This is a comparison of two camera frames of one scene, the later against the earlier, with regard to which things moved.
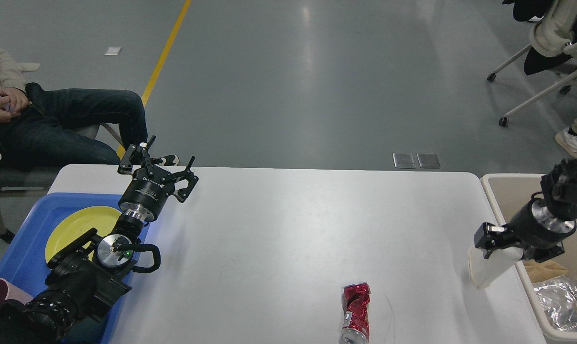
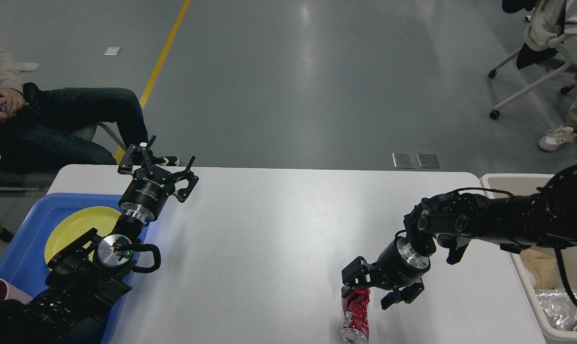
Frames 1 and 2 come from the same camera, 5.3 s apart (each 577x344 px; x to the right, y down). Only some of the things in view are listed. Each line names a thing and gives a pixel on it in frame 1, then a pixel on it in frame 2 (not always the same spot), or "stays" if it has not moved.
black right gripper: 534,226 → 398,265
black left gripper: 145,196 stays
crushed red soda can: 354,302 stays
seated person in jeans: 30,126 stays
